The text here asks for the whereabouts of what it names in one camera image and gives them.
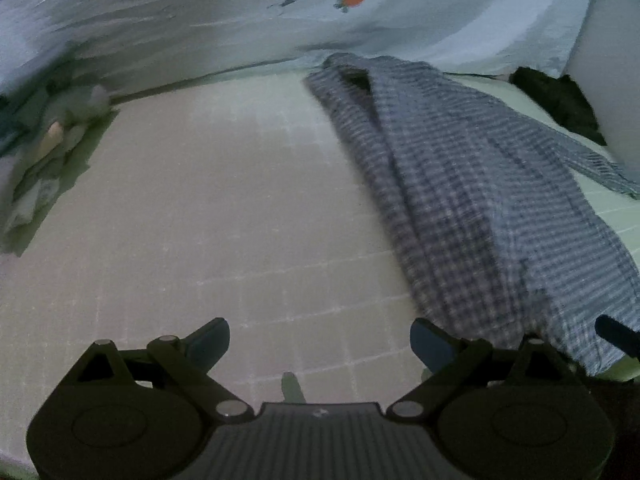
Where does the pile of pale cloths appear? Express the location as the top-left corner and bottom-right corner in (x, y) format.
(0, 82), (122, 257)

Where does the blue plaid shirt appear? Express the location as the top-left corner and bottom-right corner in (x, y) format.
(303, 52), (640, 377)

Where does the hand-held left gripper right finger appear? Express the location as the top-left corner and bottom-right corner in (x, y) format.
(387, 318), (592, 420)

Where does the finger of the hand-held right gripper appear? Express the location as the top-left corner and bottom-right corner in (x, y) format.
(594, 314), (640, 362)

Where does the light blue carrot print sheet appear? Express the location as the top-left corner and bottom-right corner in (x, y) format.
(0, 0), (600, 106)

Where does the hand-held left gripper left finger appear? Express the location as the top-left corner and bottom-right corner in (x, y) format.
(60, 317), (251, 421)

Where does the dark green cloth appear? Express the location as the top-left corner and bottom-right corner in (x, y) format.
(508, 66), (609, 147)

